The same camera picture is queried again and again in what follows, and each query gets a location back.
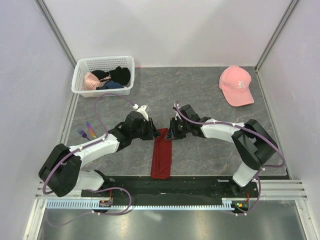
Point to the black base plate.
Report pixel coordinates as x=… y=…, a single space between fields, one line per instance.
x=180 y=190

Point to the pink baseball cap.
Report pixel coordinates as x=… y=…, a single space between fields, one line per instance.
x=234 y=83

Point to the black cloth in basket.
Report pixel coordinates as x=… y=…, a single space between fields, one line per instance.
x=121 y=75

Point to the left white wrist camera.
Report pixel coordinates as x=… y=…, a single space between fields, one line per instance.
x=142 y=109

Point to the right aluminium frame post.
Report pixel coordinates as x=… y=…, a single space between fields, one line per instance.
x=276 y=33

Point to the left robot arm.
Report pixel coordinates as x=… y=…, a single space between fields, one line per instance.
x=62 y=171

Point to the aluminium frame post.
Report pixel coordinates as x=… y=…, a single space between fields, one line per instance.
x=56 y=31
x=276 y=33

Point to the light blue cable duct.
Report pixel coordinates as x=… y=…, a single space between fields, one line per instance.
x=87 y=204

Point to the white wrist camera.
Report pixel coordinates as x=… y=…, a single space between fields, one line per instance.
x=188 y=112
x=142 y=109

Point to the dark red cloth napkin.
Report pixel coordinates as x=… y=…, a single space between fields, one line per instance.
x=162 y=156

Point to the white plastic basket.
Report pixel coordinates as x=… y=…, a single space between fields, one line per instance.
x=106 y=64

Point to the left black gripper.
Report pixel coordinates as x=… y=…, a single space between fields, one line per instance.
x=152 y=131

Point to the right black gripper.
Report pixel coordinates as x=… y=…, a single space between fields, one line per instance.
x=172 y=131

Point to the front aluminium rail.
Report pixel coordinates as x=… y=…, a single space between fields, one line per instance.
x=271 y=189

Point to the pink cloth in basket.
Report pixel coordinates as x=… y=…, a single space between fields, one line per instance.
x=91 y=82

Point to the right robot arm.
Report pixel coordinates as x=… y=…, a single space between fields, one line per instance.
x=254 y=145

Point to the blue cloth in basket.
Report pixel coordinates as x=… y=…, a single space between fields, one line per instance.
x=110 y=85

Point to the left aluminium frame post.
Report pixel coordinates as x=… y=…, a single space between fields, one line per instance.
x=56 y=31

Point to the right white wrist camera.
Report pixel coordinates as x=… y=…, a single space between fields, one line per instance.
x=188 y=112

